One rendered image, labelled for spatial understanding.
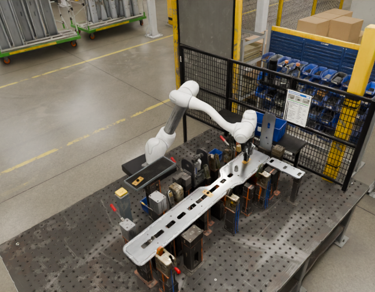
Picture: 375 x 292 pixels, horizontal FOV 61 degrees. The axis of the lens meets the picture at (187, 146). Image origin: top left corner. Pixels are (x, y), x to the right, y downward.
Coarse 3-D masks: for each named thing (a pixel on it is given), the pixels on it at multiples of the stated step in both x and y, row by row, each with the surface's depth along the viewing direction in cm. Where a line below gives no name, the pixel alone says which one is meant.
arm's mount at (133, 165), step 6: (138, 156) 304; (144, 156) 304; (126, 162) 297; (132, 162) 297; (138, 162) 297; (144, 162) 297; (126, 168) 290; (132, 168) 290; (138, 168) 290; (174, 168) 291; (132, 174) 284; (162, 174) 284; (168, 174) 289
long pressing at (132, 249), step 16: (240, 160) 257; (256, 160) 256; (224, 176) 242; (240, 176) 242; (192, 192) 229; (224, 192) 229; (176, 208) 218; (208, 208) 217; (160, 224) 207; (176, 224) 206; (144, 240) 197; (160, 240) 196; (128, 256) 188; (144, 256) 188
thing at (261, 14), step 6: (258, 0) 574; (264, 0) 565; (258, 6) 579; (264, 6) 573; (258, 12) 584; (264, 12) 580; (258, 18) 589; (264, 18) 587; (258, 24) 595; (264, 24) 595; (258, 30) 600; (264, 30) 603
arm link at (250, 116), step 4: (244, 112) 229; (248, 112) 226; (252, 112) 226; (244, 116) 228; (248, 116) 225; (252, 116) 225; (256, 116) 228; (244, 120) 227; (248, 120) 226; (252, 120) 226; (256, 120) 229; (252, 124) 225
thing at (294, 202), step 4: (296, 180) 243; (300, 180) 244; (296, 184) 246; (292, 188) 250; (296, 188) 247; (292, 192) 252; (296, 192) 251; (288, 196) 264; (292, 196) 254; (296, 196) 256; (288, 200) 260; (292, 200) 256; (296, 200) 259; (292, 204) 257; (296, 204) 257
